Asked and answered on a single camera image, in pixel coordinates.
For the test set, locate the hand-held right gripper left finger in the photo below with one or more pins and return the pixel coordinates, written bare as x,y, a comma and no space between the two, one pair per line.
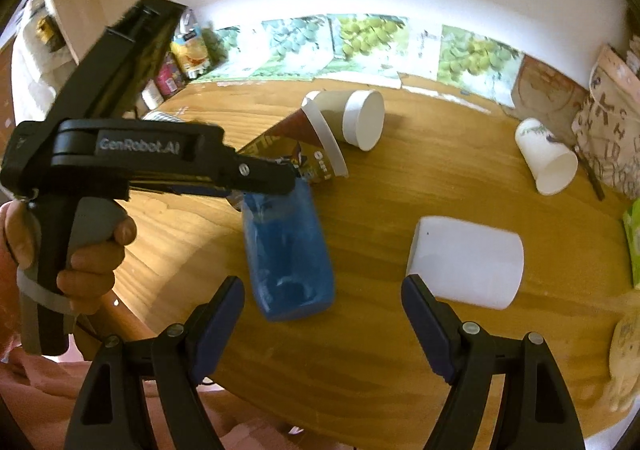
220,325

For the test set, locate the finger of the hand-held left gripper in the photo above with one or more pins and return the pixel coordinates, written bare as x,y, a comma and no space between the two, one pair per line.
125,65
265,177

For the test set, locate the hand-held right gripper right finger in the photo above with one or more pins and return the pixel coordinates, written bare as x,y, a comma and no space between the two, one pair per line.
425,325

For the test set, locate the blue translucent cup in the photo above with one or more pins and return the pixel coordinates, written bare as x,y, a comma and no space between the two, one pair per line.
290,255

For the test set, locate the brown printed paper cup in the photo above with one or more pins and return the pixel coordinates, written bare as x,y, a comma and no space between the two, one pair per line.
305,140

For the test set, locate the wide white plastic cup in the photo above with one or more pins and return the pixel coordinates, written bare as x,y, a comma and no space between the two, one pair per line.
465,260

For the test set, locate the plain white paper cup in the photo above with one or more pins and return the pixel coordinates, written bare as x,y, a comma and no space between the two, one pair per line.
360,120

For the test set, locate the white paper cup leaf print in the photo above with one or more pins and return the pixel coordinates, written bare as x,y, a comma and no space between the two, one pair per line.
545,160

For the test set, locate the person's left hand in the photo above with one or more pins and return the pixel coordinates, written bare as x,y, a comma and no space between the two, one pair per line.
95,275

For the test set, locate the pink snack packet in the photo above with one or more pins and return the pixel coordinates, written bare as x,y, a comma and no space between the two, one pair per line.
169,77

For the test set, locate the yellow snack packet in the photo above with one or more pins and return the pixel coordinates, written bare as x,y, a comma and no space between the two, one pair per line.
192,55

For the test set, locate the white cloth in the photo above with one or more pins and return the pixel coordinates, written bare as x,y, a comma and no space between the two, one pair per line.
35,85

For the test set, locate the person's pink clothing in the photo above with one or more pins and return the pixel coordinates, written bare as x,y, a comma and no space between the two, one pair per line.
40,390

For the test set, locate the beige soft toy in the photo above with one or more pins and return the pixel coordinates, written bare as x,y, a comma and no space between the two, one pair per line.
625,365

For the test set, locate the brown stick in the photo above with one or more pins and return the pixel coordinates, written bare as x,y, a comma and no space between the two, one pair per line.
590,175

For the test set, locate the green packet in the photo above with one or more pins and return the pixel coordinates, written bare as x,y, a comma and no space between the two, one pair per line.
634,240

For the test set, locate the round cork board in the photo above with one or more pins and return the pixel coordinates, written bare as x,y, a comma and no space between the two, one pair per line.
545,85

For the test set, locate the fruit wall poster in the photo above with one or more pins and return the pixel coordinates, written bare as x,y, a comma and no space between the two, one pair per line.
235,47
367,37
475,60
295,42

